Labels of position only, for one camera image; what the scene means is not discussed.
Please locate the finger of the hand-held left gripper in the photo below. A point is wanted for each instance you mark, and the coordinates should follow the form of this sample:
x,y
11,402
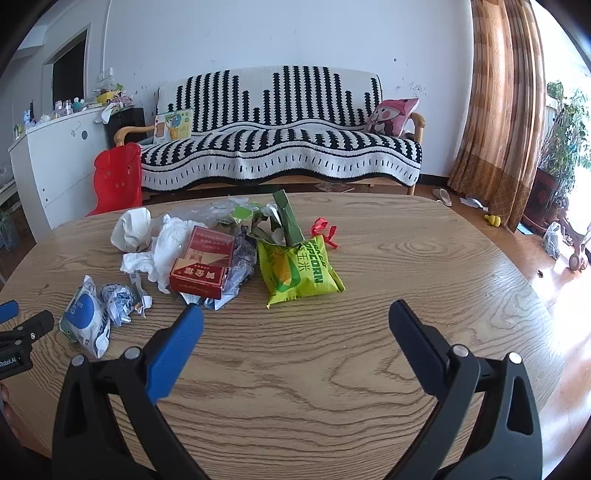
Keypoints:
x,y
8,312
32,326

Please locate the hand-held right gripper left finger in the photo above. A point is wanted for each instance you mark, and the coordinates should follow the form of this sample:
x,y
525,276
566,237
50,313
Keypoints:
x,y
175,355

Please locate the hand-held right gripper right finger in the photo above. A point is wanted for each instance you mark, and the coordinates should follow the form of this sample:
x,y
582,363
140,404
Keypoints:
x,y
415,344

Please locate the blue white wrapper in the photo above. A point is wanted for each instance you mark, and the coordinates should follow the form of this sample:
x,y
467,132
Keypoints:
x,y
119,301
85,318

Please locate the small red cigarette box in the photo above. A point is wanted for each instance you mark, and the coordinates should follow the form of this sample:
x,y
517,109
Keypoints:
x,y
198,279

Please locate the white tissue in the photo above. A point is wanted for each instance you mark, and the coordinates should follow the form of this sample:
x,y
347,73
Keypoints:
x,y
161,251

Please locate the clear plastic wrapper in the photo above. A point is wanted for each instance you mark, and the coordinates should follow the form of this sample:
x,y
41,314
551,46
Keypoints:
x,y
242,263

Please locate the large red cigarette carton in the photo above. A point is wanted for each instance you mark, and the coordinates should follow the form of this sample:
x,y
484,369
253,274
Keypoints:
x,y
207,244

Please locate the white paper ball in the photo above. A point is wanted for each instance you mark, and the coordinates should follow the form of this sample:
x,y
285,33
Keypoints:
x,y
131,228

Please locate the green yellow snack bag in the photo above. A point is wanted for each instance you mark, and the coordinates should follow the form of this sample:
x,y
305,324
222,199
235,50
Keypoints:
x,y
295,272

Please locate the red ribbon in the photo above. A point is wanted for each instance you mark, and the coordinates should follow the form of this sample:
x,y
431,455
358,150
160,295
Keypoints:
x,y
324,230

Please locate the clear plastic bag green label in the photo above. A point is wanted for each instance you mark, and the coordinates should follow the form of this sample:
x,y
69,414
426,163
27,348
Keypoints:
x,y
217,211

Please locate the dark green carton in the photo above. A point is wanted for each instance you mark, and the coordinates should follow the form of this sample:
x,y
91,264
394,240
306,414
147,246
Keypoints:
x,y
287,219

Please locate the yellow toy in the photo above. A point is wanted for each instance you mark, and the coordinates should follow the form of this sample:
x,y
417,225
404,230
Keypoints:
x,y
493,220

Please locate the beige slipper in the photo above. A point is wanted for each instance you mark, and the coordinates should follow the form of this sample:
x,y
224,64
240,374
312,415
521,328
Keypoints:
x,y
444,196

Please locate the white paper scrap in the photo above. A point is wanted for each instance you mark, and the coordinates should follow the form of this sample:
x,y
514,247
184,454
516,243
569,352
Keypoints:
x,y
472,202

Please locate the white cabinet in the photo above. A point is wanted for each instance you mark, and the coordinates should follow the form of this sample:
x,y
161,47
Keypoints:
x,y
60,166

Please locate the white plastic bag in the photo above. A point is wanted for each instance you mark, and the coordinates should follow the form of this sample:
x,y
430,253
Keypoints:
x,y
551,240

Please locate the baby stroller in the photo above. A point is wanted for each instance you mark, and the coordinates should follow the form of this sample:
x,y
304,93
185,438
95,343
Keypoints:
x,y
577,242

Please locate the dark plant pot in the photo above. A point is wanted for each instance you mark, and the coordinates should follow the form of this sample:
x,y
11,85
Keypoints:
x,y
542,201

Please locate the black box cabinet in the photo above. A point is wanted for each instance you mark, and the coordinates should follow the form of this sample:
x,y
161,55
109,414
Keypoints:
x,y
125,127

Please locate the wooden sofa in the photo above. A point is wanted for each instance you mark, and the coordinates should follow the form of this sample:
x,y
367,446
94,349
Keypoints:
x,y
415,122

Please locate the pink cartoon cushion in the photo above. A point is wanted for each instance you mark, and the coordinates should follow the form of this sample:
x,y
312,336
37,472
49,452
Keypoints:
x,y
392,117

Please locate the colourful picture book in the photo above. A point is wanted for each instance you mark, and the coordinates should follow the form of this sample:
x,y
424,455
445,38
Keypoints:
x,y
173,125

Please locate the clutter of small items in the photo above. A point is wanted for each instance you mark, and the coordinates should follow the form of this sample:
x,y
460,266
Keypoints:
x,y
108,99

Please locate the black white striped sofa cover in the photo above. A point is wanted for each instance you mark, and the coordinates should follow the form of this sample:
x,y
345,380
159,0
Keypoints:
x,y
286,138

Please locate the brown wooden cabinet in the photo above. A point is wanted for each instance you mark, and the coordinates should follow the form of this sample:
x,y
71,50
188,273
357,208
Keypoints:
x,y
503,110

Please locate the green potted plant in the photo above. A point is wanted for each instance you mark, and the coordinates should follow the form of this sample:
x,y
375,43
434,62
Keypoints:
x,y
565,129

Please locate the dark doorway frame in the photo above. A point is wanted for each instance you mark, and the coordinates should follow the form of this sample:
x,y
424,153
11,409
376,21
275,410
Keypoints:
x,y
69,69

